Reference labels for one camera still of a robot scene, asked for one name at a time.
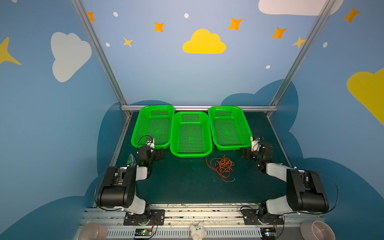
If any pink bowl left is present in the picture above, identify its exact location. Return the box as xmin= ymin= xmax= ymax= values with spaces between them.
xmin=78 ymin=222 xmax=108 ymax=240

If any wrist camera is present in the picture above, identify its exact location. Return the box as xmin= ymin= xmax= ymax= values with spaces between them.
xmin=146 ymin=137 xmax=155 ymax=149
xmin=251 ymin=136 xmax=261 ymax=152

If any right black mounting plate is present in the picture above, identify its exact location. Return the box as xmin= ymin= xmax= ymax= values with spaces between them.
xmin=240 ymin=209 xmax=284 ymax=225

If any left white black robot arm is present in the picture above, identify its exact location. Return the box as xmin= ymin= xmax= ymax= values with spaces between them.
xmin=95 ymin=146 xmax=165 ymax=216

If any white plush toy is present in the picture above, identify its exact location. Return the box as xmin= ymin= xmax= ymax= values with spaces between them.
xmin=190 ymin=222 xmax=207 ymax=240

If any pink bowl right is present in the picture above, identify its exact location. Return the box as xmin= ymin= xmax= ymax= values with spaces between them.
xmin=300 ymin=221 xmax=336 ymax=240

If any green garden trowel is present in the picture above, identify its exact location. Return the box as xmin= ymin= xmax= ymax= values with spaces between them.
xmin=127 ymin=154 xmax=136 ymax=167

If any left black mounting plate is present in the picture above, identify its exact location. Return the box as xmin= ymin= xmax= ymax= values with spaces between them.
xmin=123 ymin=210 xmax=165 ymax=226

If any aluminium frame back bar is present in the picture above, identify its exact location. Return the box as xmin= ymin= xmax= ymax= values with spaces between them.
xmin=121 ymin=105 xmax=278 ymax=112

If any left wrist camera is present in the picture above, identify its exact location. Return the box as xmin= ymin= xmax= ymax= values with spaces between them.
xmin=146 ymin=137 xmax=155 ymax=149

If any pink bowl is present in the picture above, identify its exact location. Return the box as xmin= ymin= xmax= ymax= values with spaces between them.
xmin=78 ymin=222 xmax=108 ymax=240
xmin=300 ymin=221 xmax=336 ymax=240

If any aluminium frame post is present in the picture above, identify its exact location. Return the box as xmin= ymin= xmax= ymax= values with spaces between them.
xmin=270 ymin=0 xmax=336 ymax=109
xmin=71 ymin=0 xmax=127 ymax=105

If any black mounting plate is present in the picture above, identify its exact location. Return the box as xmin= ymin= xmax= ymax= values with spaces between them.
xmin=123 ymin=210 xmax=165 ymax=226
xmin=240 ymin=209 xmax=284 ymax=225

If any orange cable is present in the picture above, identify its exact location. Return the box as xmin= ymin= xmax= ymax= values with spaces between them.
xmin=216 ymin=156 xmax=235 ymax=173

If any aluminium frame left post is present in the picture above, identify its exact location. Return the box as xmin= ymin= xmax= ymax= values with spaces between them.
xmin=71 ymin=0 xmax=127 ymax=105

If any left green circuit board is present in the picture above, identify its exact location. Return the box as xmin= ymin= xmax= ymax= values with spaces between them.
xmin=134 ymin=229 xmax=153 ymax=238

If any red cable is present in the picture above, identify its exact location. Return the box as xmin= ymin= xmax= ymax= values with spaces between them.
xmin=205 ymin=155 xmax=236 ymax=183

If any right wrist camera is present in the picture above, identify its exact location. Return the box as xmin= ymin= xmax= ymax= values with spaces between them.
xmin=251 ymin=136 xmax=261 ymax=152

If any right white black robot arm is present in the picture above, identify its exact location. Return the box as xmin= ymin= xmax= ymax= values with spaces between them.
xmin=240 ymin=141 xmax=330 ymax=225

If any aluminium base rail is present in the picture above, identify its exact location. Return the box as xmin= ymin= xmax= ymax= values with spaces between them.
xmin=77 ymin=203 xmax=324 ymax=240

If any green circuit board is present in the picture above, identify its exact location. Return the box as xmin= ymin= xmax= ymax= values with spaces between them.
xmin=261 ymin=228 xmax=276 ymax=239
xmin=134 ymin=229 xmax=153 ymax=238

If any right green circuit board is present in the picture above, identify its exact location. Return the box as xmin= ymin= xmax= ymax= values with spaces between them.
xmin=261 ymin=228 xmax=276 ymax=239

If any left green plastic basket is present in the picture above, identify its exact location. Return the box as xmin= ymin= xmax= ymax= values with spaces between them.
xmin=131 ymin=105 xmax=175 ymax=150

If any right green plastic basket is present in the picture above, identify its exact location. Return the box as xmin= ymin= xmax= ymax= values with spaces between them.
xmin=208 ymin=106 xmax=253 ymax=151

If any aluminium frame right post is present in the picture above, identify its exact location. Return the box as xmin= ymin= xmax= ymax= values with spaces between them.
xmin=270 ymin=0 xmax=336 ymax=109

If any green plastic basket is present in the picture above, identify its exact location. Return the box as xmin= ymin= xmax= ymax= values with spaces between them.
xmin=170 ymin=112 xmax=213 ymax=158
xmin=131 ymin=105 xmax=175 ymax=150
xmin=208 ymin=106 xmax=253 ymax=151

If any middle green plastic basket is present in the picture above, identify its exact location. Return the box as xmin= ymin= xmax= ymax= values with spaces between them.
xmin=170 ymin=112 xmax=213 ymax=158

